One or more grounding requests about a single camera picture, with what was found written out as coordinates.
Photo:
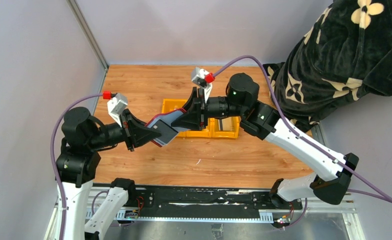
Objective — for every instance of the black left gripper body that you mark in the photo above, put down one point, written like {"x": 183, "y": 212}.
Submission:
{"x": 115, "y": 133}

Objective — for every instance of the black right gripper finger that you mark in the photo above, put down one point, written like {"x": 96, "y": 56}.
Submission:
{"x": 190, "y": 120}
{"x": 193, "y": 99}

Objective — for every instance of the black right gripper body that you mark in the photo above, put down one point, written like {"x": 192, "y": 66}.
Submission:
{"x": 215, "y": 107}

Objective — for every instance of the white cards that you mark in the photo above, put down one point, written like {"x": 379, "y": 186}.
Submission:
{"x": 169, "y": 119}

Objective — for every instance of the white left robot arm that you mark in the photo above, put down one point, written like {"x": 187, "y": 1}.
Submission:
{"x": 85, "y": 136}

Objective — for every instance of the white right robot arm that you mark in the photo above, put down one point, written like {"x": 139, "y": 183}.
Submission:
{"x": 331, "y": 171}

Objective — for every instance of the beige striped cards in bin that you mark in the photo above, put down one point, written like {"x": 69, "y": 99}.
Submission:
{"x": 226, "y": 124}

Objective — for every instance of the yellow bin with black holder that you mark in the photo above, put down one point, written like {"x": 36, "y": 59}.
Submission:
{"x": 204, "y": 133}

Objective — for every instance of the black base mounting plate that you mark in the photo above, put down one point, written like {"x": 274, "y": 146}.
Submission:
{"x": 185, "y": 202}

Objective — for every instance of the black floral blanket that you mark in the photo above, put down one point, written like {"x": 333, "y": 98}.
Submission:
{"x": 346, "y": 55}

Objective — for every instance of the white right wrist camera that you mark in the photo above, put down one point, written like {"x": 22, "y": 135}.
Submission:
{"x": 203, "y": 79}

